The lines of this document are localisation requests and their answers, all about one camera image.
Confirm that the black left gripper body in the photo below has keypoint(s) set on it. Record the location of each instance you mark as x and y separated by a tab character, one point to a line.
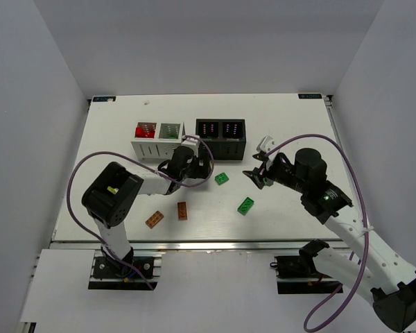
201	166

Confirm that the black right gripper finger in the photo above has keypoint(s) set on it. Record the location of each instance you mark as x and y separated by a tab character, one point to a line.
256	177
261	156

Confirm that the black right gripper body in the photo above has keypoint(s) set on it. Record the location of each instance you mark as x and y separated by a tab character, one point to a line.
263	171

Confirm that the red arch lego brick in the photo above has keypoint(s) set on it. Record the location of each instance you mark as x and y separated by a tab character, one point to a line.
145	132

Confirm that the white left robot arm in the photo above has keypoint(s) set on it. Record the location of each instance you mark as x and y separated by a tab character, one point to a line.
110	197

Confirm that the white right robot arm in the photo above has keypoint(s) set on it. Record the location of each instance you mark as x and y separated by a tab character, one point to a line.
384	279

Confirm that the green long lego brick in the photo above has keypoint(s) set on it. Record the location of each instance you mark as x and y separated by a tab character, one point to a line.
245	206

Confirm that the green square lego brick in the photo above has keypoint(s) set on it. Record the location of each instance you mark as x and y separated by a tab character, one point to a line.
221	178

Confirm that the black two-compartment container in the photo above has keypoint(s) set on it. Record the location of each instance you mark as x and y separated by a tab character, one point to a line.
226	138

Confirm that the white two-compartment container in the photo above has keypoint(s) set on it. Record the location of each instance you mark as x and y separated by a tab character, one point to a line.
159	148

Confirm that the brown lego brick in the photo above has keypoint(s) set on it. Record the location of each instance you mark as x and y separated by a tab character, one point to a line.
182	211

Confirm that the orange lego brick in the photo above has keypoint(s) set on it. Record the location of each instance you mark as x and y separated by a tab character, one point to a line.
154	219

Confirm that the blue label sticker right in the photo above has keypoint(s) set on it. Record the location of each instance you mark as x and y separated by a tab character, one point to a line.
309	96

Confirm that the blue label sticker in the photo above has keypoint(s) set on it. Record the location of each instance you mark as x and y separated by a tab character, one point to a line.
309	96
103	99

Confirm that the blue label sticker left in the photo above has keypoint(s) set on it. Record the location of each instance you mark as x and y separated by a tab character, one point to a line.
103	99

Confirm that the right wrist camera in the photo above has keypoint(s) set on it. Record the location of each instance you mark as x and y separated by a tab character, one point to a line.
266	145

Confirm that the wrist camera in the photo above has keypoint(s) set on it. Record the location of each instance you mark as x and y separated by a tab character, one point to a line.
266	145
192	142

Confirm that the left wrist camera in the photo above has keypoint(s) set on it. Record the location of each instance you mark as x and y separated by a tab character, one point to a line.
192	142

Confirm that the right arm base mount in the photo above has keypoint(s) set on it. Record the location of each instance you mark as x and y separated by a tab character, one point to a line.
297	274

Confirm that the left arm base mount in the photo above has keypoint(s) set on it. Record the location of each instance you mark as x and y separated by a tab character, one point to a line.
107	274

